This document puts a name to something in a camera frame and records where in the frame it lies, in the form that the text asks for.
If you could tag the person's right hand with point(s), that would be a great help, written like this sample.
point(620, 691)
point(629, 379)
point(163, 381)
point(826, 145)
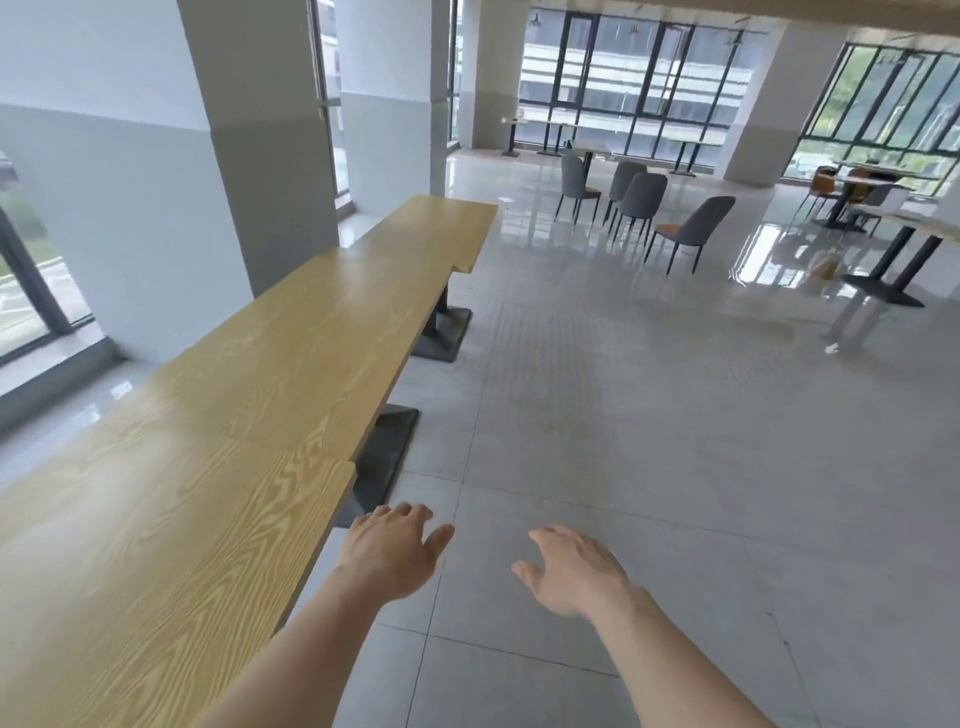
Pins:
point(585, 577)

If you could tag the person's left hand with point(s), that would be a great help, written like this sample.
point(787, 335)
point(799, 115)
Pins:
point(390, 555)

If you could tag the person's left forearm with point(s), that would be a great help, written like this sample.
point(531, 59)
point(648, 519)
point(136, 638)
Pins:
point(300, 660)

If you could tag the person's right forearm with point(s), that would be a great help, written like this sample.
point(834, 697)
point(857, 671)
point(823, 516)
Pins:
point(675, 675)

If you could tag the wooden table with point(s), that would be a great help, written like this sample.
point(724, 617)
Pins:
point(536, 120)
point(300, 330)
point(150, 562)
point(684, 157)
point(862, 180)
point(435, 225)
point(592, 148)
point(885, 289)

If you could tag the black framed window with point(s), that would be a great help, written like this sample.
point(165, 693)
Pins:
point(885, 97)
point(637, 75)
point(454, 75)
point(330, 112)
point(34, 259)

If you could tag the orange chair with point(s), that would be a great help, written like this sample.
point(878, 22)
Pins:
point(823, 180)

